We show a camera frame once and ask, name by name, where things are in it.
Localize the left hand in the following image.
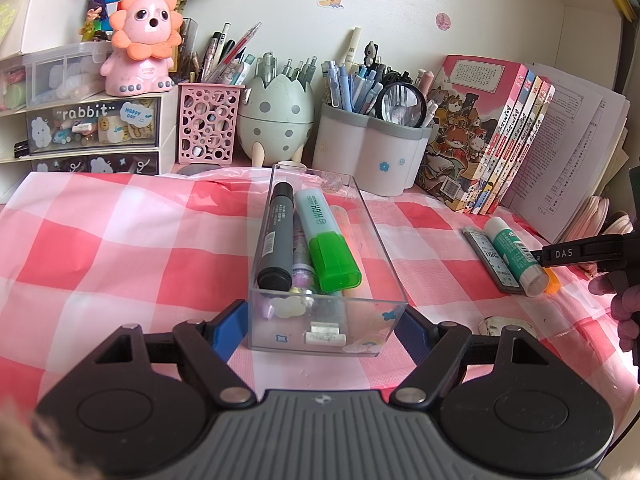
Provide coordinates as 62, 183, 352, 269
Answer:
1, 400, 104, 480

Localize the green white glue stick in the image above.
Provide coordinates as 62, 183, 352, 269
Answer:
484, 217, 549, 297

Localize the green highlighter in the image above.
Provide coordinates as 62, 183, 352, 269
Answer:
294, 188, 361, 294

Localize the white kneaded eraser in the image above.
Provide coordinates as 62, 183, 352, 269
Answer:
477, 316, 537, 337

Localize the pink lion toy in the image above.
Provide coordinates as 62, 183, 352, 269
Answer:
100, 0, 183, 98

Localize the green egg pen holder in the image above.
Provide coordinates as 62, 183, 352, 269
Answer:
236, 75, 314, 167

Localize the purple mechanical pencil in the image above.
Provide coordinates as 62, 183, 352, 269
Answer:
292, 214, 318, 295

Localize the pencil lead refill case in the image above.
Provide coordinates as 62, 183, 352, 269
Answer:
461, 226, 524, 295

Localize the open white paper book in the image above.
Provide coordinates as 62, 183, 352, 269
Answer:
501, 63, 630, 243

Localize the white cardboard box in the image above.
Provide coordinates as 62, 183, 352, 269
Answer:
1, 0, 88, 58

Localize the white grey flower pen holder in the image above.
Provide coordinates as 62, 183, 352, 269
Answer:
312, 104, 432, 197

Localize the pink comic book set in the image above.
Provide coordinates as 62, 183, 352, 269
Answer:
416, 55, 554, 214

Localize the clear plastic organizer tray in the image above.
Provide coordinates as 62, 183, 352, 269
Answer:
248, 162, 408, 356

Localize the magnifying glass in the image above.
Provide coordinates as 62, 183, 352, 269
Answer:
374, 82, 426, 128

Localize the clear plastic storage box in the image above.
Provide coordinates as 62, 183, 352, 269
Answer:
1, 41, 112, 112

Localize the orange highlighter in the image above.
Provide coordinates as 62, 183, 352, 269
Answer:
544, 268, 562, 295

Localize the right hand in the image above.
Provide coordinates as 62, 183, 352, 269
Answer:
588, 274, 640, 352

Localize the red white checkered tablecloth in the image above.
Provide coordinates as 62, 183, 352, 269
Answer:
1, 168, 638, 422

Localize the pink perforated pen holder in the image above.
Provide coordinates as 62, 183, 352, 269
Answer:
177, 82, 244, 167

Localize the black marker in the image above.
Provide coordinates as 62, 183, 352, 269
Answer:
257, 182, 294, 292

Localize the white drawer organizer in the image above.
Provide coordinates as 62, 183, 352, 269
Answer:
1, 88, 179, 204

